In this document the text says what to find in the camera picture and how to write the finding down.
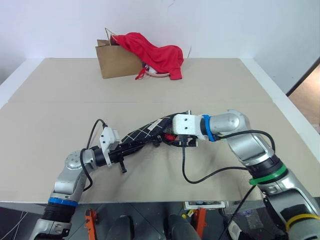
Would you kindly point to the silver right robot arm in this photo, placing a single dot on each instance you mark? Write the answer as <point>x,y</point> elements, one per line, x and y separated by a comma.
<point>260,155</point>

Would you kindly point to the orange metal stand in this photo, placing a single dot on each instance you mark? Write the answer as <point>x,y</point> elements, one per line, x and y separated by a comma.
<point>90,222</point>
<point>200,220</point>

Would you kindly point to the red cloth garment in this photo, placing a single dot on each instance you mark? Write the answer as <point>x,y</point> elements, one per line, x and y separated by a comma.
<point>155,53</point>

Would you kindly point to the white box under table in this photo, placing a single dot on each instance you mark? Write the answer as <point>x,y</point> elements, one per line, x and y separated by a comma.
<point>205,203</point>

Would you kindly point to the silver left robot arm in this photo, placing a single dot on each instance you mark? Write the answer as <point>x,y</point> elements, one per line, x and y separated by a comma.
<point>67,175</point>

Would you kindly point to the white pink-rimmed object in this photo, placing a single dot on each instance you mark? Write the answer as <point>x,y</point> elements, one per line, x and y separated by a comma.
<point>156,73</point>

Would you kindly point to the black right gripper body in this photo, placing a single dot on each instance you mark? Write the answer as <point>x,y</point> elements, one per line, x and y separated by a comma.
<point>187,141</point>

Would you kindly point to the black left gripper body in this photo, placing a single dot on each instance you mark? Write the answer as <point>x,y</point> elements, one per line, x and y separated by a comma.
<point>117,153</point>

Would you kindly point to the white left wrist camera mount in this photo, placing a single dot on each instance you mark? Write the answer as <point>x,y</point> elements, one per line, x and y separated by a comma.
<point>107,140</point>

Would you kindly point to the black grid pouch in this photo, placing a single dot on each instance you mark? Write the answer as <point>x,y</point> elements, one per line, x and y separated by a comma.
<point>147,130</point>

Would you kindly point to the dark rounded shape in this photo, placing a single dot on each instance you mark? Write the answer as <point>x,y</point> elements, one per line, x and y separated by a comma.
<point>125,227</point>
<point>181,227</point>

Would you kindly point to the brown paper bag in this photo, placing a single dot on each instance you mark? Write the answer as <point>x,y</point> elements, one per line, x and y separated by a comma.
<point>116,61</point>

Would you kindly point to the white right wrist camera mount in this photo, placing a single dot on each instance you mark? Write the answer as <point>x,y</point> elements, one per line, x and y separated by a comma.
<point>186,125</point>

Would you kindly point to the red marker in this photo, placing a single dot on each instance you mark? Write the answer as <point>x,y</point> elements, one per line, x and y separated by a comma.
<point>169,136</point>

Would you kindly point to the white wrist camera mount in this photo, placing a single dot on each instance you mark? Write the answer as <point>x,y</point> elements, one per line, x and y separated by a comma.
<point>186,125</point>
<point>107,140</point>

